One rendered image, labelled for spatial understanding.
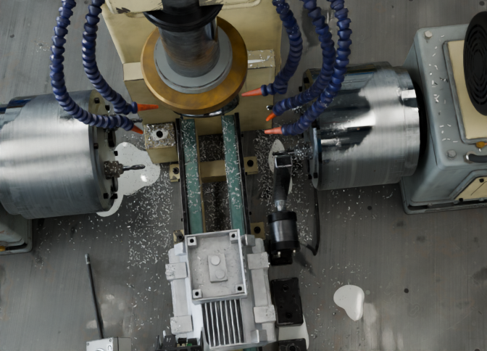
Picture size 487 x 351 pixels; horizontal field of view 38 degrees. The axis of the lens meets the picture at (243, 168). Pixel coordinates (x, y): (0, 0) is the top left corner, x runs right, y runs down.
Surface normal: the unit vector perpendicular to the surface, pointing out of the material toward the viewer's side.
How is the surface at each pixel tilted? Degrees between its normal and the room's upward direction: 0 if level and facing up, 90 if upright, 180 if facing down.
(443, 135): 0
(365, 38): 0
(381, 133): 28
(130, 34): 90
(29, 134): 2
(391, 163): 58
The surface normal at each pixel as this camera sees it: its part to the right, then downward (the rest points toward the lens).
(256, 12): 0.10, 0.95
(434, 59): -0.02, -0.30
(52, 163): 0.03, 0.18
